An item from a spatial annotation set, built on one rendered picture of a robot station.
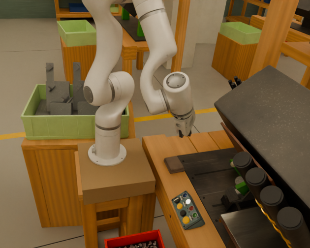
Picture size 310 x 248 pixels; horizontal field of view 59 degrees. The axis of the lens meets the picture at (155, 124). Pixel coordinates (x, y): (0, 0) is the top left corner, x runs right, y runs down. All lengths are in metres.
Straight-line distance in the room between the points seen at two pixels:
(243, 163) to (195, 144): 1.05
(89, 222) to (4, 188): 1.33
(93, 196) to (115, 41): 0.66
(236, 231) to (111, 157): 0.69
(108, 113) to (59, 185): 0.88
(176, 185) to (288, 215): 0.86
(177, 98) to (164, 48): 0.16
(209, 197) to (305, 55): 0.70
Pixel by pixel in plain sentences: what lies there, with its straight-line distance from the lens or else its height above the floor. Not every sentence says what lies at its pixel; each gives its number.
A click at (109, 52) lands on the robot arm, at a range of 1.09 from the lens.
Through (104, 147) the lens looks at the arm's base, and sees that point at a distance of 1.31.
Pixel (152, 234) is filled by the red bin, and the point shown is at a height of 0.90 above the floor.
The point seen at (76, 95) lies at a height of 0.95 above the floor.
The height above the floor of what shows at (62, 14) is 0.24.
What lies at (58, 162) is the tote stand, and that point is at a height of 0.65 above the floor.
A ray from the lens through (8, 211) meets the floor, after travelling 2.52.
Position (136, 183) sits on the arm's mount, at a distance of 1.27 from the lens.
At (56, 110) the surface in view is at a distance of 1.88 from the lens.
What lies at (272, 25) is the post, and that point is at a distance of 1.53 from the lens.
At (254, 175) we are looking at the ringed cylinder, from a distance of 0.56.
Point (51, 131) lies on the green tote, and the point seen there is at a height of 0.85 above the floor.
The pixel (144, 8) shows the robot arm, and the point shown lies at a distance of 0.90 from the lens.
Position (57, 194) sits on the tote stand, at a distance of 2.04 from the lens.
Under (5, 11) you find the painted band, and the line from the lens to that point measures 7.81.
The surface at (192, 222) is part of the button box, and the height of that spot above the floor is 0.94.
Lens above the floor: 1.85
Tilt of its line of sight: 34 degrees down
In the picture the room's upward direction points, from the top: 5 degrees clockwise
